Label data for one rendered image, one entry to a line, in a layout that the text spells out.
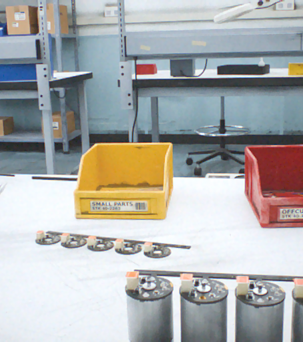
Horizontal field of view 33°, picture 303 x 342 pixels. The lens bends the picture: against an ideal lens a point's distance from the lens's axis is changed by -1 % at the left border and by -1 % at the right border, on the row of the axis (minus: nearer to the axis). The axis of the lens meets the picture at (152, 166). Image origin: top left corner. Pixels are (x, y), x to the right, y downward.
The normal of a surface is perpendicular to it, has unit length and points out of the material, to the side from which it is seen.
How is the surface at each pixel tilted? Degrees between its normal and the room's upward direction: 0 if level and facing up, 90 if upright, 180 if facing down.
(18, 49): 90
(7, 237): 0
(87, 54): 90
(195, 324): 90
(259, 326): 90
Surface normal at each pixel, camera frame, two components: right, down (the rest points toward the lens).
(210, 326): 0.14, 0.23
